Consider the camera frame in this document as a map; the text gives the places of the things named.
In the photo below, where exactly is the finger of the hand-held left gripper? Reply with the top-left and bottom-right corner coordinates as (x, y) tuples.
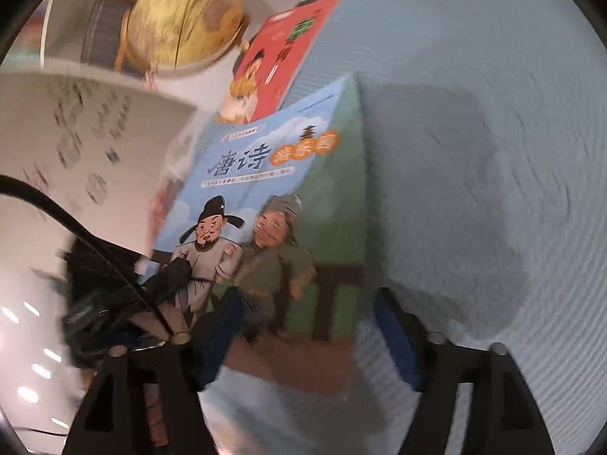
(142, 258), (195, 304)

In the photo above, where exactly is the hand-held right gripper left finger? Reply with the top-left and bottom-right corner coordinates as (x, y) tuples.
(64, 288), (246, 455)

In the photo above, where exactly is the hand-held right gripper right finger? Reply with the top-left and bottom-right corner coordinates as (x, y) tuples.
(374, 287), (555, 455)

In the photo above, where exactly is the light blue cartoon poetry book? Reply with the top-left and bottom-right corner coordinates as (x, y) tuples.
(149, 73), (368, 396)

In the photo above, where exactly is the row of dark hardcover books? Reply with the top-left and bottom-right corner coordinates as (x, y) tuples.
(78, 0), (136, 64)

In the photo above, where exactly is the light blue woven mat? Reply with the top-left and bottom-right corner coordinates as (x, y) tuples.
(199, 0), (607, 455)

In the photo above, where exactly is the red cartoon book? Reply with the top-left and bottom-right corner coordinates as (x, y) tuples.
(218, 0), (344, 124)

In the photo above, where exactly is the yellow globe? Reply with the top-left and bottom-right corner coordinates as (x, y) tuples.
(114, 0), (250, 79)

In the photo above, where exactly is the white bookshelf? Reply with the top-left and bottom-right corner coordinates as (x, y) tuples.
(28, 0), (143, 72)

